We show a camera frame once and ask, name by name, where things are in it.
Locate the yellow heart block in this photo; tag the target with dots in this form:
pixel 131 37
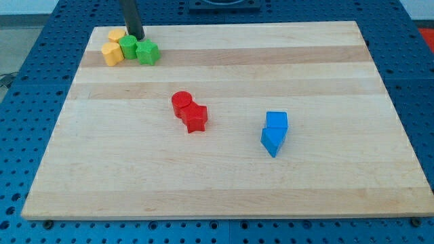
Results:
pixel 112 53

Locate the light wooden board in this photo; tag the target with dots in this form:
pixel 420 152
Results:
pixel 118 152

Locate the green star block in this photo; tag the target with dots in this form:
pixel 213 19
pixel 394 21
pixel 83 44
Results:
pixel 147 52

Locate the yellow pentagon block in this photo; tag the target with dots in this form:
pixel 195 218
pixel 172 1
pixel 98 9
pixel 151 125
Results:
pixel 116 34

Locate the red cylinder block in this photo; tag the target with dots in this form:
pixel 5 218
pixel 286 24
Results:
pixel 180 100

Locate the blue cube block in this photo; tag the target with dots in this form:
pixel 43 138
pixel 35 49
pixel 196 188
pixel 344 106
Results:
pixel 276 119

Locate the blue triangle block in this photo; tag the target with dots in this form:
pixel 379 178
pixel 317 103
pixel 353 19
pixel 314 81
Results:
pixel 273 138

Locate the green cylinder block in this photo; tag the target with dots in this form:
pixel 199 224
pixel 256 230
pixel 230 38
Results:
pixel 128 46

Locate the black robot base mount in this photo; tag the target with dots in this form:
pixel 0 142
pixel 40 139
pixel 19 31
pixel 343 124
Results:
pixel 200 6

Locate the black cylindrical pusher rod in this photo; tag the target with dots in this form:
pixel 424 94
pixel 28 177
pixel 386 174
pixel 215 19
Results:
pixel 132 18

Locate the red star block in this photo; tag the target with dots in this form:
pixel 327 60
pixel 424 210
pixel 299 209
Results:
pixel 194 116

